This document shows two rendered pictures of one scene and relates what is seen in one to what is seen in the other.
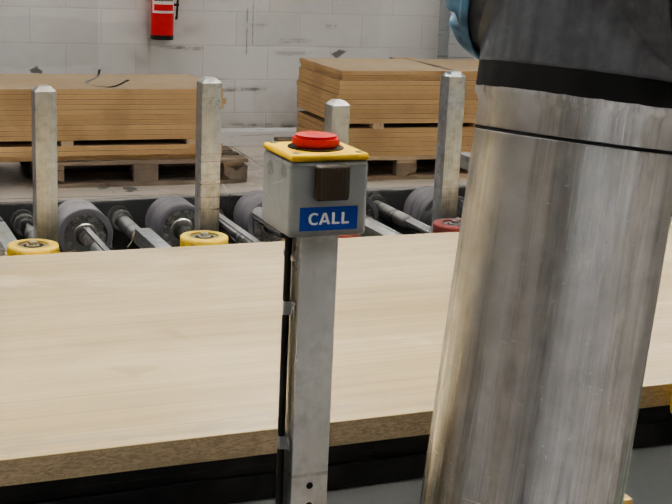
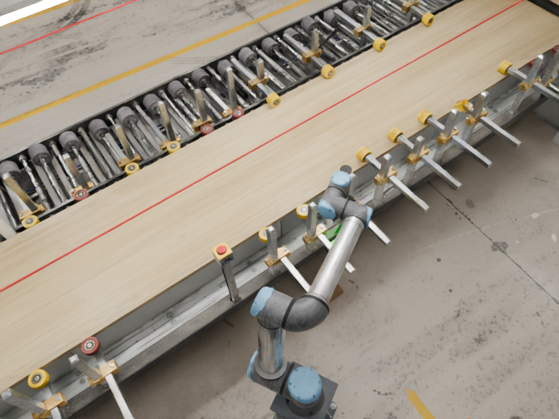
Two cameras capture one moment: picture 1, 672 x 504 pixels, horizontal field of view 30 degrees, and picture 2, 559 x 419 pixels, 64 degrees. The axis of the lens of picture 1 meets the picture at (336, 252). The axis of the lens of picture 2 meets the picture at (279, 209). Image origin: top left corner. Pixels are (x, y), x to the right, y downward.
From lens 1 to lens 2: 1.57 m
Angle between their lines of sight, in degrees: 43
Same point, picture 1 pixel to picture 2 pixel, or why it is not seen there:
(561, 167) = (270, 333)
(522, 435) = (270, 348)
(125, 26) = not seen: outside the picture
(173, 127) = not seen: outside the picture
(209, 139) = (165, 116)
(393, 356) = (236, 211)
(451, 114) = (230, 80)
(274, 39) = not seen: outside the picture
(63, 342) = (163, 226)
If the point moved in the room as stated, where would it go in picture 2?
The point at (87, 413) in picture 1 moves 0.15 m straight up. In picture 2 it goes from (180, 260) to (174, 246)
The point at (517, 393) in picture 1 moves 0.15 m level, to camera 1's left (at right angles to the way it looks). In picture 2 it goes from (269, 347) to (231, 355)
